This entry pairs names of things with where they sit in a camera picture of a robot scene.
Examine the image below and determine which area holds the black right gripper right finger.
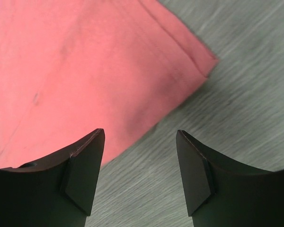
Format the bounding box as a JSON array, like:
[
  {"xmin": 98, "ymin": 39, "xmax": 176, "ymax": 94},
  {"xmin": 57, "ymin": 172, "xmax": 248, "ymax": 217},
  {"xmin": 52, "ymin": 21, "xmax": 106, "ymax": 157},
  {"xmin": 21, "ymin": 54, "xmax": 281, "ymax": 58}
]
[{"xmin": 176, "ymin": 130, "xmax": 284, "ymax": 227}]

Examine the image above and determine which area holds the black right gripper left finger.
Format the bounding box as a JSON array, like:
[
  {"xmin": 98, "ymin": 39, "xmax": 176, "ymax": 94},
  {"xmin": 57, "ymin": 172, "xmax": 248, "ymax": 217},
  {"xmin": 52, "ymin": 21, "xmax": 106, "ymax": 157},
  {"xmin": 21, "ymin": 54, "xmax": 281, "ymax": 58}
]
[{"xmin": 0, "ymin": 129, "xmax": 105, "ymax": 227}]

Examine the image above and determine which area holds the salmon pink t shirt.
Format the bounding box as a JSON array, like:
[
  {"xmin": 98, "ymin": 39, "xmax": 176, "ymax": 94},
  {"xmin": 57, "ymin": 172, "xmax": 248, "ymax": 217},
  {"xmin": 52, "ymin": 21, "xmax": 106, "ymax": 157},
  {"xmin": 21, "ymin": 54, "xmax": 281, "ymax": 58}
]
[{"xmin": 0, "ymin": 0, "xmax": 218, "ymax": 168}]

